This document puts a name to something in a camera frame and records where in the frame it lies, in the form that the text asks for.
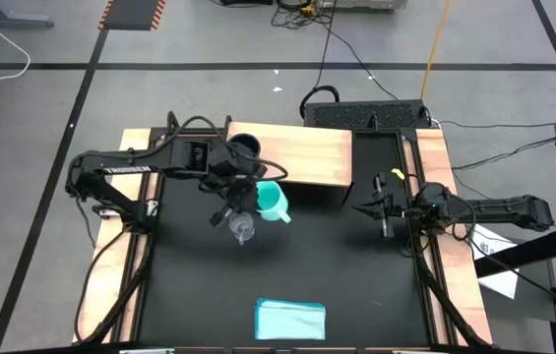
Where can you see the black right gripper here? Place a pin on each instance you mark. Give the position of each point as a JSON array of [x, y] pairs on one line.
[[395, 206]]

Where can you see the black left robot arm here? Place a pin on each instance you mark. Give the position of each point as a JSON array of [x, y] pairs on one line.
[[125, 169]]

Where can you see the grey desk foot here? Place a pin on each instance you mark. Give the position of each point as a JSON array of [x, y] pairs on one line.
[[12, 21]]

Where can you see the black bar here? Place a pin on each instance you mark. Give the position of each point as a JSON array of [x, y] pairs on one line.
[[528, 251]]

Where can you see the wooden table side board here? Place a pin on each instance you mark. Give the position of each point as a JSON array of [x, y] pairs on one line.
[[454, 275], [105, 275]]

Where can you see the folded teal cloth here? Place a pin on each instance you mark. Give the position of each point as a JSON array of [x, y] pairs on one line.
[[290, 322]]

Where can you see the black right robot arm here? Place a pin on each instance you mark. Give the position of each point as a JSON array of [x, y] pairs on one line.
[[499, 209]]

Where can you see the black perforated computer case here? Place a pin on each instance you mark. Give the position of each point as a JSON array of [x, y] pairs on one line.
[[361, 115]]

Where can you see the white paper sheet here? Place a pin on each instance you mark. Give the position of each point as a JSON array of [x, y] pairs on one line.
[[499, 285]]

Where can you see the dark blue enamel mug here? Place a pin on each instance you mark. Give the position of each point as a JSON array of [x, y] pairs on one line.
[[248, 143]]

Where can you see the teal plastic mug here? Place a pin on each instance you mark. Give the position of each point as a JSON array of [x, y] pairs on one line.
[[272, 201]]

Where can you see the small clear mug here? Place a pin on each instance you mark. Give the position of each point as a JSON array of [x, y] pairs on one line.
[[242, 231]]

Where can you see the wooden shelf board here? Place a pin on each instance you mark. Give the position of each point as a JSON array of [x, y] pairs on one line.
[[307, 152]]

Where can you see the yellow tape tag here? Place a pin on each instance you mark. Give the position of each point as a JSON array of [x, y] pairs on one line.
[[397, 173]]

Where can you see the black mat orange stripes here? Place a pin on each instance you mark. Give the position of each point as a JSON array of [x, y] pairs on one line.
[[132, 15]]

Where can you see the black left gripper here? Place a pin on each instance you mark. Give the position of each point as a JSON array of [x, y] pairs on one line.
[[240, 195]]

